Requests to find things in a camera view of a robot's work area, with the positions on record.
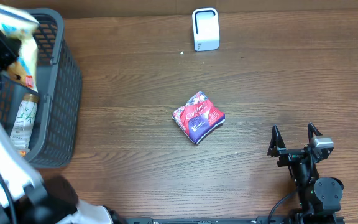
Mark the yellow snack chip bag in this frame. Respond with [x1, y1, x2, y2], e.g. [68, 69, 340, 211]
[0, 4, 39, 91]

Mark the white barcode scanner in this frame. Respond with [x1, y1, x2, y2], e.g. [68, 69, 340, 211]
[192, 7, 220, 52]

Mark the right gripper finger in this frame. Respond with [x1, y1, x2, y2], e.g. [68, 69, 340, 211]
[267, 125, 287, 157]
[308, 122, 322, 143]

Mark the grey plastic mesh basket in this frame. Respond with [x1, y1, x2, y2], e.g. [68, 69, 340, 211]
[0, 9, 82, 168]

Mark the white tube gold cap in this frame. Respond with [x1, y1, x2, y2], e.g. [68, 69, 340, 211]
[10, 93, 39, 153]

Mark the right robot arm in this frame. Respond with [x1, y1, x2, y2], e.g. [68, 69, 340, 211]
[266, 123, 344, 223]

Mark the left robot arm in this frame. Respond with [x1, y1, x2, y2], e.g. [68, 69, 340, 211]
[0, 32, 123, 223]

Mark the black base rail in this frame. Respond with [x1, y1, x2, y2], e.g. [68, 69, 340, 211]
[116, 216, 345, 224]

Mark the red purple Carefree pack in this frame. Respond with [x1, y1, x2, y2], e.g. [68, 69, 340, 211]
[172, 91, 226, 144]

